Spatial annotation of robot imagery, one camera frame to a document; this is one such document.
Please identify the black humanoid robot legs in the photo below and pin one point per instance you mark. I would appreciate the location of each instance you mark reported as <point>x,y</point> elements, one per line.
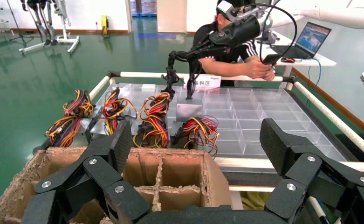
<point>41,21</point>

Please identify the black tripod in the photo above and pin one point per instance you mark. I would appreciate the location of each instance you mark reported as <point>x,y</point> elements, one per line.
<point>16,24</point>

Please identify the white wheeled stand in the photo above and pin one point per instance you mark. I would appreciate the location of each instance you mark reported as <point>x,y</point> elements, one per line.
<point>65,38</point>

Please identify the orange computer mouse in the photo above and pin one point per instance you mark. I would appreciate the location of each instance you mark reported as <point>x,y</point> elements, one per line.
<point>288,60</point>

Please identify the white desk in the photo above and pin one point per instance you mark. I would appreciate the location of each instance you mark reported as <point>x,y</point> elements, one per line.
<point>317,62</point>

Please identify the person's bare right forearm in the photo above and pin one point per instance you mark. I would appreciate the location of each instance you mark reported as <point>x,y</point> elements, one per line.
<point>225,68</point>

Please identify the clear plastic compartment tray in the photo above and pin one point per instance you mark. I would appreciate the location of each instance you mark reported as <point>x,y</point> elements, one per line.
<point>262,108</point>

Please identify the seated person's right hand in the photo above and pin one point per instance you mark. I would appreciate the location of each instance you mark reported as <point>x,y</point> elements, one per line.
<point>254,68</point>

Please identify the yellow floor device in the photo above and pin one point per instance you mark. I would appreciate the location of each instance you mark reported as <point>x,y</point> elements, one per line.
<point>104,26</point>

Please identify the open laptop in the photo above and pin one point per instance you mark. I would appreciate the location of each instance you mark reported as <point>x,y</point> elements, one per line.
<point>311,37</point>

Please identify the black smartphone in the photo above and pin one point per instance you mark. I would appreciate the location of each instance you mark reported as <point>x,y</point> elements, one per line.
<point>271,58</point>

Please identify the white padded cart rail frame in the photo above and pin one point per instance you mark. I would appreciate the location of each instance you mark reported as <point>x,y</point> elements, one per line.
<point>141,74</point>

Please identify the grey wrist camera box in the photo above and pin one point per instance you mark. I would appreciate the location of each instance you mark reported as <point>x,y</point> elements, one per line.
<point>231,9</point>

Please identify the beige door panel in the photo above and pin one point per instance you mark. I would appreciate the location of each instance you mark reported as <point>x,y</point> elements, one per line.
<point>171,15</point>

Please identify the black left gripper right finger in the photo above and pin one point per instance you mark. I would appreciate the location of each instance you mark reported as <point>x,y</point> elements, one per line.
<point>293,154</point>

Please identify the yellow cloth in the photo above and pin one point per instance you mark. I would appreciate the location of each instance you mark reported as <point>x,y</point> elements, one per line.
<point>252,199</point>

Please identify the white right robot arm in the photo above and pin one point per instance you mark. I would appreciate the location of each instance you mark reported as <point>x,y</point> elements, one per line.
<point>339,15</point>

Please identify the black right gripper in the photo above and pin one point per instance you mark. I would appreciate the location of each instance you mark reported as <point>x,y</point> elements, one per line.
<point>237,31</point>

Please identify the seated person's left hand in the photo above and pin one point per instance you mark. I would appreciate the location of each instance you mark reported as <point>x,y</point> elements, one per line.
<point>269,74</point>

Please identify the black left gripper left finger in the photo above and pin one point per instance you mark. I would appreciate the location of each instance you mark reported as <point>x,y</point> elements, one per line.
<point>101,167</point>

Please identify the seated person in black shirt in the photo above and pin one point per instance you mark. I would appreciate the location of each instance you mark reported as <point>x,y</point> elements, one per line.
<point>231,54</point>

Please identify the brown divided cardboard box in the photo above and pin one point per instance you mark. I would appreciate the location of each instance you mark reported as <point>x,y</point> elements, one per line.
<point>181,170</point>

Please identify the white label with Chinese text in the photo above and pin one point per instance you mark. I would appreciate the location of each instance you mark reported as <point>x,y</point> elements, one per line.
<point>211,82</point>

